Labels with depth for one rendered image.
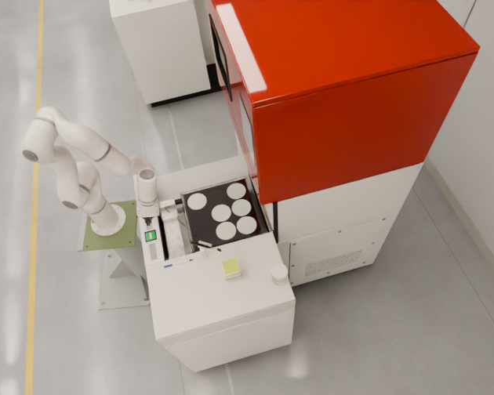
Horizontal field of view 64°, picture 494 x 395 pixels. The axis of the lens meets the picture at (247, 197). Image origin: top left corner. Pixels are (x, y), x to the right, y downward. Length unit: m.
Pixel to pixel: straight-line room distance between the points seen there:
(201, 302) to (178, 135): 2.13
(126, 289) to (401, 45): 2.34
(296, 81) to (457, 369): 2.14
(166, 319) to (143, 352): 1.04
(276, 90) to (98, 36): 3.97
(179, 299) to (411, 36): 1.37
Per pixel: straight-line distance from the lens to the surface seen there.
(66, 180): 1.86
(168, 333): 1.80
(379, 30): 1.48
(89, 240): 2.27
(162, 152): 3.56
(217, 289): 1.81
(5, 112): 4.63
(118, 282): 3.04
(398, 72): 1.37
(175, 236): 2.06
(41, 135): 1.64
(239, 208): 2.05
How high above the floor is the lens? 2.66
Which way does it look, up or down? 58 degrees down
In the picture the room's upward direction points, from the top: 8 degrees counter-clockwise
